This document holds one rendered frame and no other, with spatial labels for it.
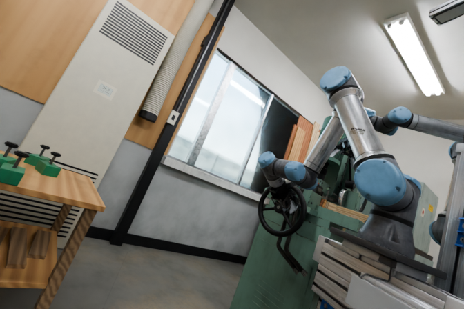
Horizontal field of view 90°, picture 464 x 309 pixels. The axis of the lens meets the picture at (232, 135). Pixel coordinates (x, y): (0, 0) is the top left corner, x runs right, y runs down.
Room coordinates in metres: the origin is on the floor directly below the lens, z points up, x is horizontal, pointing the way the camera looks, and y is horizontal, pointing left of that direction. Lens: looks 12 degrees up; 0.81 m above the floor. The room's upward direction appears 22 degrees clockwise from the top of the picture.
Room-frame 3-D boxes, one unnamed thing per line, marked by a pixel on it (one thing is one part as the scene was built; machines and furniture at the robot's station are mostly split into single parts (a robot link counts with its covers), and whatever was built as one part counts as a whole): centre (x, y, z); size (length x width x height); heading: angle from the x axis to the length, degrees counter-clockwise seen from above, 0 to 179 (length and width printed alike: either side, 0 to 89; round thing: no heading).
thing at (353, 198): (1.51, -0.89, 1.02); 0.09 x 0.07 x 0.12; 42
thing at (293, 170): (0.93, -0.28, 0.96); 0.11 x 0.11 x 0.08; 37
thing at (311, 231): (1.59, -0.74, 0.76); 0.57 x 0.45 x 0.09; 132
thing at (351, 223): (1.41, -0.59, 0.87); 0.61 x 0.30 x 0.06; 42
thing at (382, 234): (0.74, -0.57, 0.87); 0.15 x 0.15 x 0.10
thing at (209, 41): (2.20, 0.58, 1.35); 0.11 x 0.10 x 2.70; 123
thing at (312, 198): (1.36, -0.52, 0.91); 0.15 x 0.14 x 0.09; 42
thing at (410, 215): (0.73, -0.56, 0.98); 0.13 x 0.12 x 0.14; 127
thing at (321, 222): (1.47, -0.60, 0.82); 0.40 x 0.21 x 0.04; 42
